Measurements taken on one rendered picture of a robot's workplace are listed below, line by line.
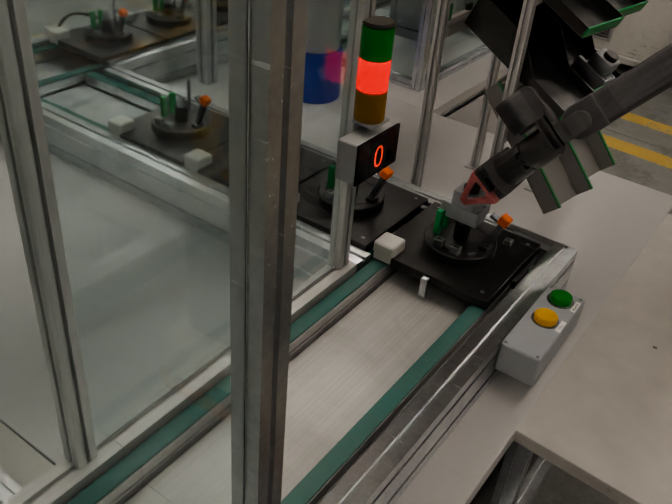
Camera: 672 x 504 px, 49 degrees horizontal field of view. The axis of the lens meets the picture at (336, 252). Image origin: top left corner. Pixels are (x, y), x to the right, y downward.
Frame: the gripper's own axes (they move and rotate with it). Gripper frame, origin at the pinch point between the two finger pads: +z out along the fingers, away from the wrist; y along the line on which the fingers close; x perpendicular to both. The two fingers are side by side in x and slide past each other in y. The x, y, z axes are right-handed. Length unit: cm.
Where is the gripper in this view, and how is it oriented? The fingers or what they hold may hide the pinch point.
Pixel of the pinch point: (470, 194)
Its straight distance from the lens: 137.7
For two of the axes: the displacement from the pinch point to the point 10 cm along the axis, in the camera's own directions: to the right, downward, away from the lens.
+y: -5.8, 4.3, -6.9
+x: 5.9, 8.0, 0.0
